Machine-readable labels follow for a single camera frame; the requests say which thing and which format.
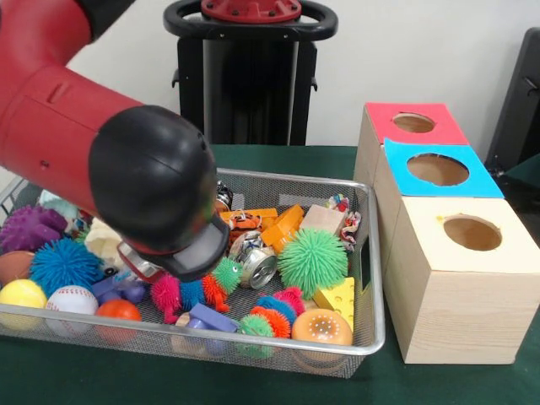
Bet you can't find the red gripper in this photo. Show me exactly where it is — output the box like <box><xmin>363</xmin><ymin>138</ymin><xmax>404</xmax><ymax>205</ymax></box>
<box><xmin>116</xmin><ymin>242</ymin><xmax>165</xmax><ymax>284</ymax></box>

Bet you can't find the cream knitted cloth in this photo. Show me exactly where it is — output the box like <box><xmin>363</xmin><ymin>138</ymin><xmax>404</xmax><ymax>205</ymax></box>
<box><xmin>84</xmin><ymin>218</ymin><xmax>127</xmax><ymax>271</ymax></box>

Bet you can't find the purple spiky ball with eyes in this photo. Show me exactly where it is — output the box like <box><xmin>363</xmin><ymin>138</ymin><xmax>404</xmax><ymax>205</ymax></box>
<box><xmin>0</xmin><ymin>205</ymin><xmax>68</xmax><ymax>254</ymax></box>

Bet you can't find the wooden box with three holes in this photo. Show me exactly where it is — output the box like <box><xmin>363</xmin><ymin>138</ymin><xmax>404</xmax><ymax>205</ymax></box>
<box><xmin>353</xmin><ymin>101</ymin><xmax>540</xmax><ymax>365</ymax></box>

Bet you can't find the white baseball toy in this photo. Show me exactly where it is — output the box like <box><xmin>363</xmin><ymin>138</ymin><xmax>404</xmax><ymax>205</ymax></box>
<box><xmin>46</xmin><ymin>285</ymin><xmax>100</xmax><ymax>334</ymax></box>

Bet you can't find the plain blue spiky ball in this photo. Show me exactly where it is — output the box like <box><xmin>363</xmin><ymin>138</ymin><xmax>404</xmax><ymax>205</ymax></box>
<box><xmin>30</xmin><ymin>239</ymin><xmax>105</xmax><ymax>296</ymax></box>

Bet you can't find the dark green table cloth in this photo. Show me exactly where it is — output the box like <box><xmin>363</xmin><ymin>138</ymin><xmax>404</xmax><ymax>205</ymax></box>
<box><xmin>0</xmin><ymin>142</ymin><xmax>540</xmax><ymax>405</ymax></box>

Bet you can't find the yellow ball toy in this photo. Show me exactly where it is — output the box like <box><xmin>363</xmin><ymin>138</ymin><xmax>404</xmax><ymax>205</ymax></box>
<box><xmin>0</xmin><ymin>278</ymin><xmax>48</xmax><ymax>330</ymax></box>

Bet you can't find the crushed silver drink can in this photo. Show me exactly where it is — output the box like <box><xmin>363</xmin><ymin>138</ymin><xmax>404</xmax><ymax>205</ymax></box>
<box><xmin>229</xmin><ymin>230</ymin><xmax>279</xmax><ymax>290</ymax></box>

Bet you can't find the orange plastic toy block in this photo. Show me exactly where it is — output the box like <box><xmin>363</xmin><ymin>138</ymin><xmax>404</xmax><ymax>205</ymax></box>
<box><xmin>260</xmin><ymin>204</ymin><xmax>305</xmax><ymax>257</ymax></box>

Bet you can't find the plain green spiky ball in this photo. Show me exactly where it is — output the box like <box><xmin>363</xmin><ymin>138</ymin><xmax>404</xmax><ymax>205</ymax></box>
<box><xmin>277</xmin><ymin>227</ymin><xmax>349</xmax><ymax>300</ymax></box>

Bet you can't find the plain wooden cube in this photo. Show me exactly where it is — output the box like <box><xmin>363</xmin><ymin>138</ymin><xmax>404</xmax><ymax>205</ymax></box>
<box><xmin>300</xmin><ymin>204</ymin><xmax>347</xmax><ymax>240</ymax></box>

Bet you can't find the toy burger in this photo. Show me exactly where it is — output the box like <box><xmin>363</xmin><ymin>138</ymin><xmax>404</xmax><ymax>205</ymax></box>
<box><xmin>291</xmin><ymin>308</ymin><xmax>354</xmax><ymax>362</ymax></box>

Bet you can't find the yellow toy cheese wedge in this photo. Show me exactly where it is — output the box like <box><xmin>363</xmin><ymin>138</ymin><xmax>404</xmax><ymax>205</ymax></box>
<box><xmin>312</xmin><ymin>277</ymin><xmax>356</xmax><ymax>332</ymax></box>

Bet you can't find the wire mesh bin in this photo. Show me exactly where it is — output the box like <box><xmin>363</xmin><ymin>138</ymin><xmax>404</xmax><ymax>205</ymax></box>
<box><xmin>0</xmin><ymin>168</ymin><xmax>386</xmax><ymax>380</ymax></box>

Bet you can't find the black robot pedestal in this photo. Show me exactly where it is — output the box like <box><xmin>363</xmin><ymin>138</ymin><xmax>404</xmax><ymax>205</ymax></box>
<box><xmin>163</xmin><ymin>0</ymin><xmax>338</xmax><ymax>147</ymax></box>

